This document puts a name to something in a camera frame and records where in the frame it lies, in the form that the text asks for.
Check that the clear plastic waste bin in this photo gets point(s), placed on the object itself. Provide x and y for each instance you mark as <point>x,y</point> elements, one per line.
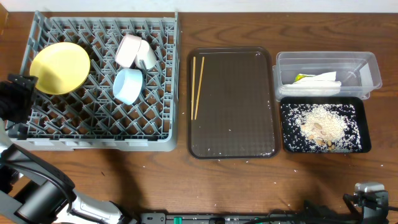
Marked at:
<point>358,72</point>

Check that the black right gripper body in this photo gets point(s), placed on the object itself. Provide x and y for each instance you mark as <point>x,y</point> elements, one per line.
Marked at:
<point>361,216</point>

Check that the rice and peanut pile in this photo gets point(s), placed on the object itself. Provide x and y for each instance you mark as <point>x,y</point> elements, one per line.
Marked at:
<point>318,128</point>

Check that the light blue bowl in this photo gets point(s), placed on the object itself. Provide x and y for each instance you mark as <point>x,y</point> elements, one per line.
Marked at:
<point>128,85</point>

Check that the white napkin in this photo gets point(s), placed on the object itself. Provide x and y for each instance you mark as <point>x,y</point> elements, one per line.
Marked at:
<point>324,84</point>

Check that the black food waste tray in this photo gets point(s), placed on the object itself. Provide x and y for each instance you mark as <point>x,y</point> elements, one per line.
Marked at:
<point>356,102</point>

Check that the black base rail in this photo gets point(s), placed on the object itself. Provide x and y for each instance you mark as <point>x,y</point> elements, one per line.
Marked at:
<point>162,218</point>

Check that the yellow plate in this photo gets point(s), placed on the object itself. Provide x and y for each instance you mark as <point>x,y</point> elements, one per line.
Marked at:
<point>60,68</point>

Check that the dark brown serving tray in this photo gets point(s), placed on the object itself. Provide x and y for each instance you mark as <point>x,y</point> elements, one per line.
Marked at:
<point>237,114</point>

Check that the white cup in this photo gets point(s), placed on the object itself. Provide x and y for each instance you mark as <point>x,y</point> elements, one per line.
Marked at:
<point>145,57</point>

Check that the yellow green wrapper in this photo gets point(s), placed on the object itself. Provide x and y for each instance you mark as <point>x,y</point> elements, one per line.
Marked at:
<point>301,76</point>

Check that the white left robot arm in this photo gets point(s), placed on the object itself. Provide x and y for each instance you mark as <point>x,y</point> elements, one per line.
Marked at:
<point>32,190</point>

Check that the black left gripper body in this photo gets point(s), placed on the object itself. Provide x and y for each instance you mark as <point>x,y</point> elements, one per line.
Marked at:
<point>20,88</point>

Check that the wooden chopstick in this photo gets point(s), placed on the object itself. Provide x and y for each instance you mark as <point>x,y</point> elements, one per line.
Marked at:
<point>193,87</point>
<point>199,87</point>

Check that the grey plastic dish rack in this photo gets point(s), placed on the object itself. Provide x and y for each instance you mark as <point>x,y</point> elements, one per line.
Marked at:
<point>91,117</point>

